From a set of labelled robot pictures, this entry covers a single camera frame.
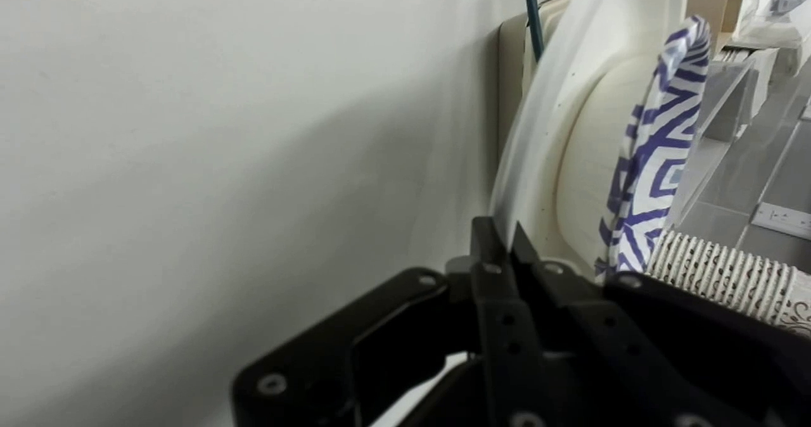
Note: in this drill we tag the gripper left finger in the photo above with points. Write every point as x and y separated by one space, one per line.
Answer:
355 332

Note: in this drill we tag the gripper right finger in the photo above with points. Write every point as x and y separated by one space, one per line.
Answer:
665 351

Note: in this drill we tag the white plate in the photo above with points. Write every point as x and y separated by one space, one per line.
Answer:
570 110

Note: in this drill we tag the stack of paper cups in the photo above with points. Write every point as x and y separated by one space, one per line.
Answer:
728 275

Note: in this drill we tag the blue patterned paper plate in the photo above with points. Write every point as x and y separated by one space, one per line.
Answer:
659 148

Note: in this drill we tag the clear acrylic rack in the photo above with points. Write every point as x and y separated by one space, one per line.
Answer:
728 97

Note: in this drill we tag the beige board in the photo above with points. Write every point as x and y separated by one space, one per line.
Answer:
510 78

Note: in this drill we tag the cardboard box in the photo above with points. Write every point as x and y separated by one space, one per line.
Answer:
709 2

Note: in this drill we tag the clear plastic bag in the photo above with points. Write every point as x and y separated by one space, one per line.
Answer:
776 2

